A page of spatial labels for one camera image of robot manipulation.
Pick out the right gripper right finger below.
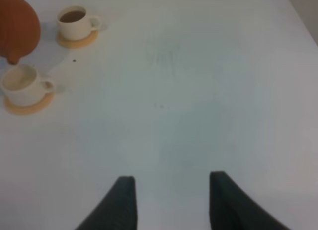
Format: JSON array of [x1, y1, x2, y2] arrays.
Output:
[[209, 171, 288, 230]]

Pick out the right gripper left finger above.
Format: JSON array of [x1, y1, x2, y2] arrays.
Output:
[[77, 176, 137, 230]]

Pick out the brown clay teapot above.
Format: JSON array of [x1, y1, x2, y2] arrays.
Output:
[[0, 0, 41, 65]]

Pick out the near orange round coaster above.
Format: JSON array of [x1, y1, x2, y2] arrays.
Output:
[[3, 93, 55, 116]]

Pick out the orange round coaster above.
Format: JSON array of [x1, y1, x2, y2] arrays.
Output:
[[3, 93, 55, 116], [56, 31, 99, 49]]

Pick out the near white teacup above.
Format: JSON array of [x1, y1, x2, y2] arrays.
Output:
[[0, 65, 55, 107]]

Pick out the white teacup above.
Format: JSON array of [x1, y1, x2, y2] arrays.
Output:
[[0, 65, 55, 107], [57, 6, 102, 41]]

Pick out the far orange round coaster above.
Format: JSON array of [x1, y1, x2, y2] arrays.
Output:
[[56, 31, 99, 49]]

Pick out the far white teacup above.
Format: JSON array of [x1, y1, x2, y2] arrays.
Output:
[[57, 6, 102, 41]]

